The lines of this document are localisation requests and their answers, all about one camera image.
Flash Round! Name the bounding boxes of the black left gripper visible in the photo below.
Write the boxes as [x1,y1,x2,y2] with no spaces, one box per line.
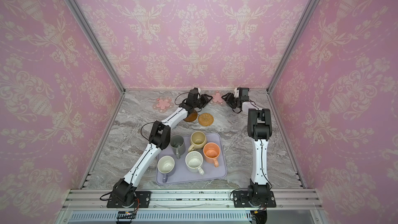
[191,93,212,109]

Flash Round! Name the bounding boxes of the pink flower silicone coaster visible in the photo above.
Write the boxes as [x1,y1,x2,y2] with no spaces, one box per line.
[211,91,225,105]

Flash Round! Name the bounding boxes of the woven rattan round coaster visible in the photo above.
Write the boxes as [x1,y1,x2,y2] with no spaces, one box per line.
[198,113,214,127]

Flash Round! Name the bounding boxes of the brown wooden round coaster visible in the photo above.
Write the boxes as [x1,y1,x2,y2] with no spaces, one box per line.
[184,112,198,122]

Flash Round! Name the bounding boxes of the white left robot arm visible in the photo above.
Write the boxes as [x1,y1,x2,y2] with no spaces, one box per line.
[108,88,213,208]

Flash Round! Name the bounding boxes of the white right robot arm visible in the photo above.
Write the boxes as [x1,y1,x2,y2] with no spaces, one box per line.
[222,87,273,206]

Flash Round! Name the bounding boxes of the yellow beige mug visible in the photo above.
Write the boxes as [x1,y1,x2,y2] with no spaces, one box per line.
[188,131,207,152]

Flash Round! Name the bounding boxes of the grey green mug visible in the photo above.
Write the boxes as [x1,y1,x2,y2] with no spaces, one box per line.
[170,135,186,159]

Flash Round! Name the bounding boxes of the orange mug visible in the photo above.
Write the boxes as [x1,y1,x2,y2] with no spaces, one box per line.
[203,143,221,168]

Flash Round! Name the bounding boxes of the lilac plastic tray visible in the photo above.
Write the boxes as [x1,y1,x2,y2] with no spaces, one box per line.
[155,133,227,185]

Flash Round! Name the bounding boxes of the white cream mug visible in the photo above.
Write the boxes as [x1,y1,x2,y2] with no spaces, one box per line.
[185,151,205,176]

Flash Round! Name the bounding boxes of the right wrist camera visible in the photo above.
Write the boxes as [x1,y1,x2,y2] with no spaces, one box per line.
[234,87,250,101]

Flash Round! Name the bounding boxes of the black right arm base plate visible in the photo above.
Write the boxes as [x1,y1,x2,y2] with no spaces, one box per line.
[230,190,277,208]

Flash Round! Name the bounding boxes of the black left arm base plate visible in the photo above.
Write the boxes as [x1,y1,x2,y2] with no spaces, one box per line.
[106,191,152,208]

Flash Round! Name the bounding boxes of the aluminium corner frame post right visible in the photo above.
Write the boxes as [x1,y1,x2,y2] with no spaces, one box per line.
[267,0,320,94]

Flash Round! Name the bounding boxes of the aluminium corner frame post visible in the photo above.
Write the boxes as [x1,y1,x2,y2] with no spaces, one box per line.
[64,0,125,94]
[267,0,320,94]

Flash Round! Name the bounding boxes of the aluminium front frame rail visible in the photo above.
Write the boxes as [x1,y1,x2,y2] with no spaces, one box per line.
[61,188,322,211]

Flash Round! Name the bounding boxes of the aluminium corner frame post left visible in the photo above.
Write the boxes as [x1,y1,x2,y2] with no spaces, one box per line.
[64,0,125,94]

